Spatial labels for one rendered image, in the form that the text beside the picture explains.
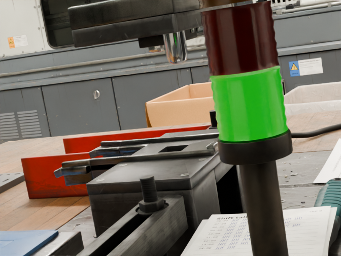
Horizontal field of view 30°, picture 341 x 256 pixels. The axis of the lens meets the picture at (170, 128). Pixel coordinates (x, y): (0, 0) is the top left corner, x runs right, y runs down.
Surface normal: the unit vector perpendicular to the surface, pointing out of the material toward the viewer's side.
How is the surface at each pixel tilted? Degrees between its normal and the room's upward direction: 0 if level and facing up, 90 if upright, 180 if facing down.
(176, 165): 0
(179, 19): 90
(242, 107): 76
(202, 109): 88
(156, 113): 90
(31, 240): 0
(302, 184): 0
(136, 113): 90
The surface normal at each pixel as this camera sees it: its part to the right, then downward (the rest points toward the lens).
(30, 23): -0.41, 0.22
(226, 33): -0.36, 0.46
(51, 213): -0.16, -0.97
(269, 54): 0.61, -0.21
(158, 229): 0.92, -0.08
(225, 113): -0.66, 0.47
